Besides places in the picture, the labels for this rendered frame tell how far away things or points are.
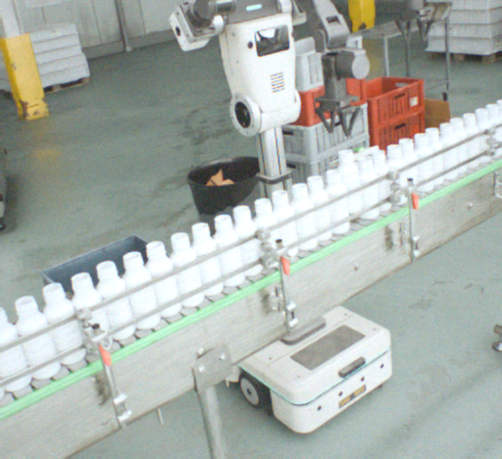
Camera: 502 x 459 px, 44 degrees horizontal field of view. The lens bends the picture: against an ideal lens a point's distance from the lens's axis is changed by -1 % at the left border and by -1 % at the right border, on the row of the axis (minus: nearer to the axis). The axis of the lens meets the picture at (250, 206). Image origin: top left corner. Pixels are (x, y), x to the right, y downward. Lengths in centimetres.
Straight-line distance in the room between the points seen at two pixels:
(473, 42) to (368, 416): 670
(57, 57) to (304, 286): 959
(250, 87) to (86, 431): 125
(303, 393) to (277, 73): 114
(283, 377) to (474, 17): 683
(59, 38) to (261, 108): 890
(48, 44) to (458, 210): 939
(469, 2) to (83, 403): 783
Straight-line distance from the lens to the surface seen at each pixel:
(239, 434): 259
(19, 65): 898
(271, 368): 246
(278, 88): 221
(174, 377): 145
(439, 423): 258
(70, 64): 1103
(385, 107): 459
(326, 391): 246
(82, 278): 133
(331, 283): 166
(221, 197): 323
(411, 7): 201
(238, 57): 215
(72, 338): 133
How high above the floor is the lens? 172
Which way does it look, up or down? 22 degrees down
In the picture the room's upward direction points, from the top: 8 degrees counter-clockwise
